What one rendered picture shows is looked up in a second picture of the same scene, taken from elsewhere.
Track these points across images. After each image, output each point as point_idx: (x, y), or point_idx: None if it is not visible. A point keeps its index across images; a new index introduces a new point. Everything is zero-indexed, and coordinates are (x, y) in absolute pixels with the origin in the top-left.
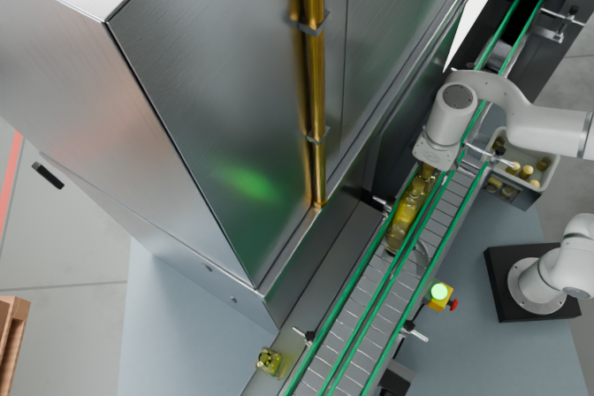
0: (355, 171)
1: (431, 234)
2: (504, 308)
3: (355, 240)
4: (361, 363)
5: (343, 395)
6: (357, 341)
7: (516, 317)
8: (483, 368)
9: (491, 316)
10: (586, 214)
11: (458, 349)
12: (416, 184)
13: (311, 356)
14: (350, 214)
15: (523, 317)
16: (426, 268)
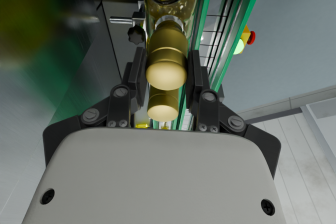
0: (42, 161)
1: (215, 1)
2: None
3: (133, 50)
4: (187, 113)
5: (184, 125)
6: (179, 128)
7: None
8: (275, 27)
9: None
10: None
11: (254, 24)
12: (160, 117)
13: (157, 125)
14: (106, 31)
15: None
16: (217, 44)
